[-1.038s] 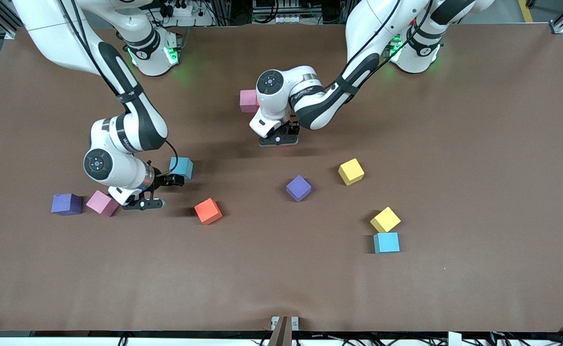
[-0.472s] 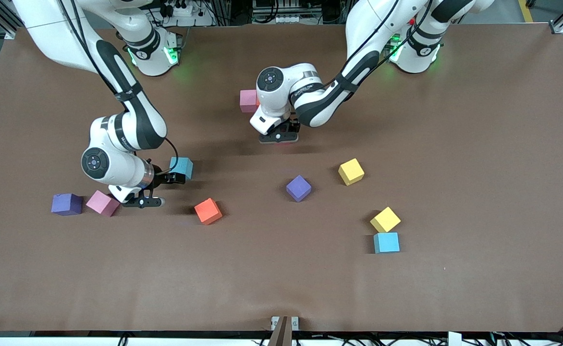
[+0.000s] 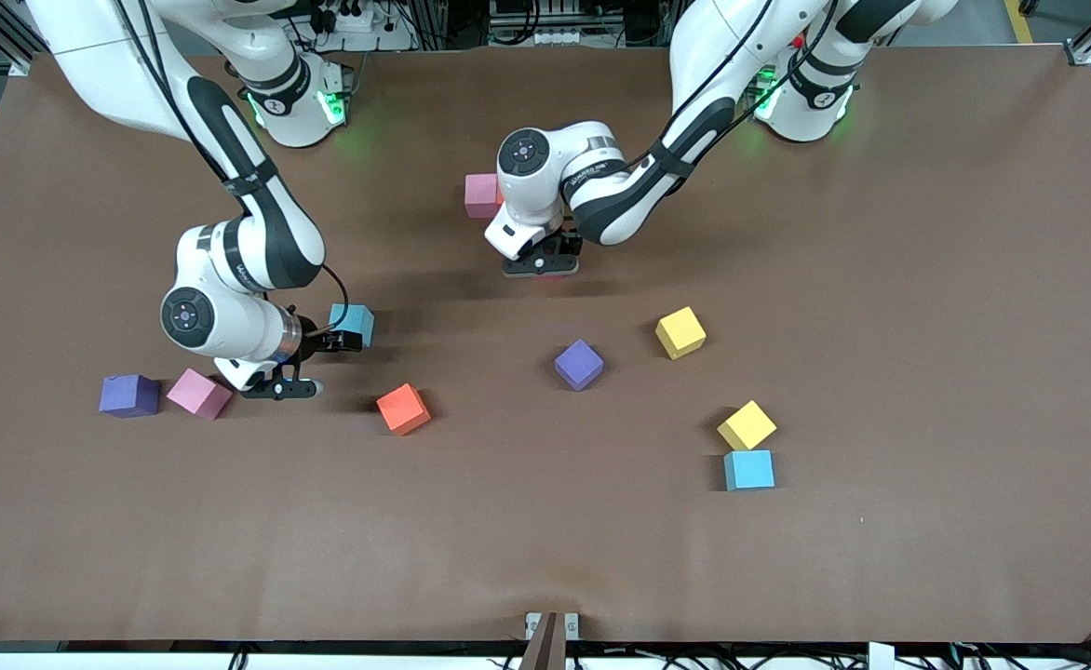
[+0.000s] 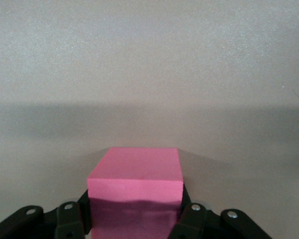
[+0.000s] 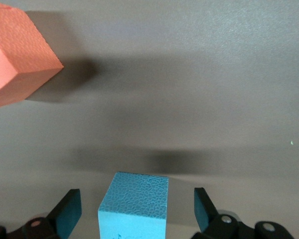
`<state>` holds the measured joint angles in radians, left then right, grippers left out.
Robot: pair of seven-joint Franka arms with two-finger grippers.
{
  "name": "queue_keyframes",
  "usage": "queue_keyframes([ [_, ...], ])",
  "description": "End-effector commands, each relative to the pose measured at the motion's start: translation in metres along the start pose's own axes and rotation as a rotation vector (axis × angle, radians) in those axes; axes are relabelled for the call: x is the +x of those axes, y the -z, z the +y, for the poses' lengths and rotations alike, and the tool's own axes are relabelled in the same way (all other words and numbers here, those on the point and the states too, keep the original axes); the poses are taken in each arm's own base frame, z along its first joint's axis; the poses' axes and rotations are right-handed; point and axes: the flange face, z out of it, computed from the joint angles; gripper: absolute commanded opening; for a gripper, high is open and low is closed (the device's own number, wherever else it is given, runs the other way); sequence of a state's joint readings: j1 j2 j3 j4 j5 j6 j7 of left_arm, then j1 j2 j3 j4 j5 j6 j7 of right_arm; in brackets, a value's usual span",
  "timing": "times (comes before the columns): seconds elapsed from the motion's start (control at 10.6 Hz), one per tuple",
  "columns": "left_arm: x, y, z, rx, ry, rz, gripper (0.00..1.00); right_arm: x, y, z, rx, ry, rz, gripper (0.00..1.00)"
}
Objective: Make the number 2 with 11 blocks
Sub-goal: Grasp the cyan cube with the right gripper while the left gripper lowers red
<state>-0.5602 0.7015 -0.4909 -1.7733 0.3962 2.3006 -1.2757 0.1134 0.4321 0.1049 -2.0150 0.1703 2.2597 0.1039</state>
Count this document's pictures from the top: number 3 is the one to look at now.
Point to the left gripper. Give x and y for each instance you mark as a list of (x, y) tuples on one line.
[(559, 248)]

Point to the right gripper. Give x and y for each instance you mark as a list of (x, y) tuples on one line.
[(320, 342)]

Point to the blue foam cube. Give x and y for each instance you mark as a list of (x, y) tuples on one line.
[(359, 321), (749, 470)]

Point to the orange foam cube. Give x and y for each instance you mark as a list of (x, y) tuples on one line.
[(403, 408)]

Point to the purple foam cube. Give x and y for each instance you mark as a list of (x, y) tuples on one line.
[(128, 395), (579, 363)]

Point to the pink foam cube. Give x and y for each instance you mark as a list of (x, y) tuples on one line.
[(198, 392), (480, 195)]

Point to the yellow foam cube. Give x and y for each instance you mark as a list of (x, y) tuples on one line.
[(747, 425), (680, 330)]

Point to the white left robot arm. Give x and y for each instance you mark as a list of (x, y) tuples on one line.
[(620, 200)]

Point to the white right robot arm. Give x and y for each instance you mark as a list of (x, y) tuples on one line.
[(266, 242)]

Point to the brown table mat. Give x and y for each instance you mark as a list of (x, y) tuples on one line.
[(545, 521)]

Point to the white power strip with plugs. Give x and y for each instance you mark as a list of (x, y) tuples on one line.
[(359, 20)]

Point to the metal table clamp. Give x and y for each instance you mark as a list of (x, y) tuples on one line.
[(550, 642)]

